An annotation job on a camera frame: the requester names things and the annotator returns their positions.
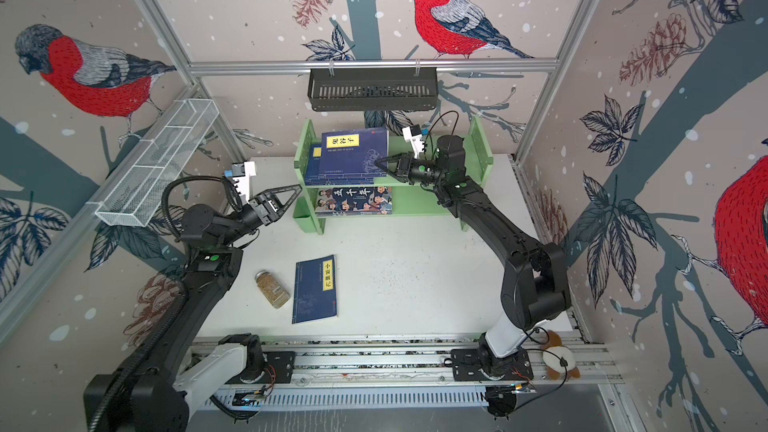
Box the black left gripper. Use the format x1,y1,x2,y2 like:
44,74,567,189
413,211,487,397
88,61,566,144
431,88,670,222
221,186,301,250

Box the blue book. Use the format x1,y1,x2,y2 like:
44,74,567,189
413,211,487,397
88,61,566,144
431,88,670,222
303,144,385,187
318,127,389,179
292,255,338,324

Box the colourful illustrated large book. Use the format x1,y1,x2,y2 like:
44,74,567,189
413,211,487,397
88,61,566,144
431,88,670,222
312,187,393,217

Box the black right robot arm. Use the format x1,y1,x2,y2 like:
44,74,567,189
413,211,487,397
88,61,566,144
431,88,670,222
375,135,571,366

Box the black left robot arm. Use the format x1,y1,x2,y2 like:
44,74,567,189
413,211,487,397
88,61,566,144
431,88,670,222
83,177,302,431

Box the green plastic hanging bin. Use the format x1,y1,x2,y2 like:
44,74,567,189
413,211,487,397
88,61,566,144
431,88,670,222
293,209,322,234

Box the green wooden shelf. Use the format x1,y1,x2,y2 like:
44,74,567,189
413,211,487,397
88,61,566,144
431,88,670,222
293,119,494,235

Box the black hanging basket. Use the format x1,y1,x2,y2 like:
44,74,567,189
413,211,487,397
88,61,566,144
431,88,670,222
307,67,439,112

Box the spice jar brown contents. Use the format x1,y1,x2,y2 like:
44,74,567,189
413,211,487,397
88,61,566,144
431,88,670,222
255,270,290,309

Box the plush toy brown white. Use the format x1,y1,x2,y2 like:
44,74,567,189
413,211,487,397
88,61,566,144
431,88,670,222
540,330,581,382

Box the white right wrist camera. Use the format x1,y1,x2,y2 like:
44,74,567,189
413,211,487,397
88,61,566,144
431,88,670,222
402,124,427,159

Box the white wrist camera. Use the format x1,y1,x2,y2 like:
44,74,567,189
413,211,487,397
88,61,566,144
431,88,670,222
225,161,257,202
402,124,427,159

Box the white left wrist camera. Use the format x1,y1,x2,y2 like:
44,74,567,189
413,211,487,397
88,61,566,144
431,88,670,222
225,161,257,202

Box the white wire mesh basket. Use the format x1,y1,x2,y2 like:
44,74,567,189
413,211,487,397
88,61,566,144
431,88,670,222
95,98,219,227

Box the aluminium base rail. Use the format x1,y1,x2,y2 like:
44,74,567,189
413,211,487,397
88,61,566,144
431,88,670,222
191,334,607,412

